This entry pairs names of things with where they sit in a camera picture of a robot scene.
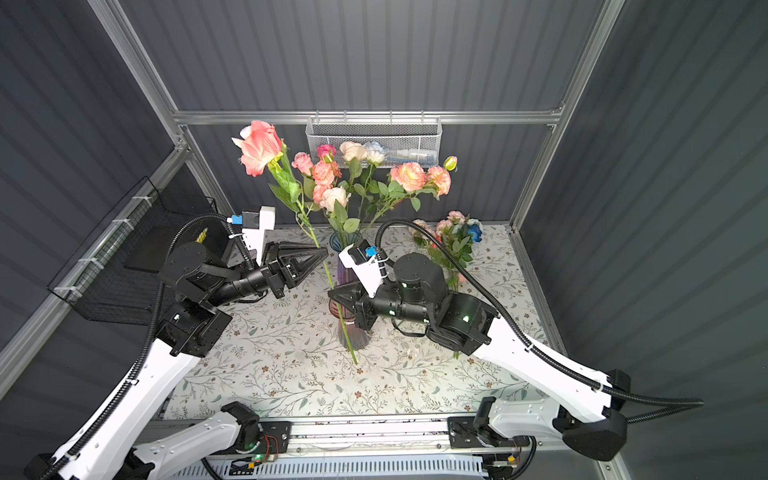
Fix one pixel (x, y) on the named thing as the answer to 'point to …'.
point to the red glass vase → (358, 339)
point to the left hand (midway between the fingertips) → (328, 253)
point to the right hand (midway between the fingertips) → (333, 296)
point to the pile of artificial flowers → (462, 230)
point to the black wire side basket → (119, 270)
